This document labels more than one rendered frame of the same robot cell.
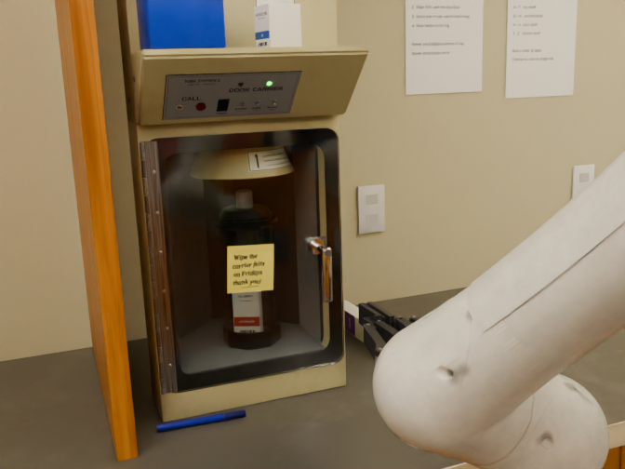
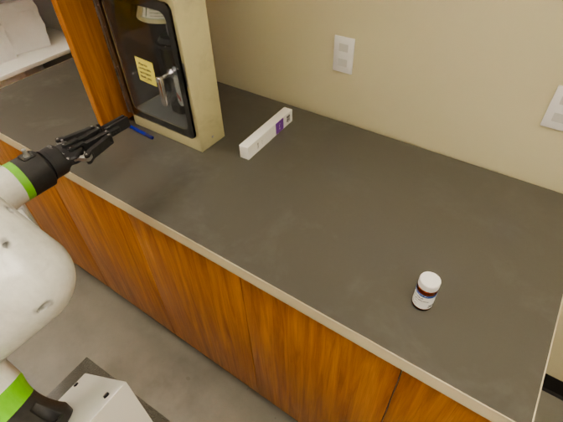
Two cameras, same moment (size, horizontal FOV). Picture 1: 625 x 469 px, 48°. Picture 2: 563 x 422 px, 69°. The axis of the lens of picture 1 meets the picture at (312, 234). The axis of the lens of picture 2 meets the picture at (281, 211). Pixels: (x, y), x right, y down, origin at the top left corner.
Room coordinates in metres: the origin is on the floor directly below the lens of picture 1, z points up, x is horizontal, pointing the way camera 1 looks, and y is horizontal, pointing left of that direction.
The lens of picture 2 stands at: (0.74, -1.10, 1.72)
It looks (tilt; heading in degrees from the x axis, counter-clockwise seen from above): 44 degrees down; 57
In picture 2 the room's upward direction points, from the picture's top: 2 degrees counter-clockwise
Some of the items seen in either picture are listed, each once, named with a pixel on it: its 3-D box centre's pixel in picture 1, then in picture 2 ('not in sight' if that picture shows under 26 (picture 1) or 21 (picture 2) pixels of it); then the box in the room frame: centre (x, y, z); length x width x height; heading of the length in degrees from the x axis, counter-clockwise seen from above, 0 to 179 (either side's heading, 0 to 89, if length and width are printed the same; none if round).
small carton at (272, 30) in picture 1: (277, 27); not in sight; (1.04, 0.04, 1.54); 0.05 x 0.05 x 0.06; 28
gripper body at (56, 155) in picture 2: not in sight; (63, 156); (0.75, -0.14, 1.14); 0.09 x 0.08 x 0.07; 21
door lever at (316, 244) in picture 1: (322, 270); (167, 88); (1.08, -0.01, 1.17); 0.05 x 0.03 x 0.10; 20
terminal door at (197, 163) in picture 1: (252, 260); (147, 67); (1.07, 0.10, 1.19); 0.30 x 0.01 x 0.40; 110
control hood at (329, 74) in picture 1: (252, 85); not in sight; (1.02, 0.08, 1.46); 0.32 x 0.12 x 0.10; 111
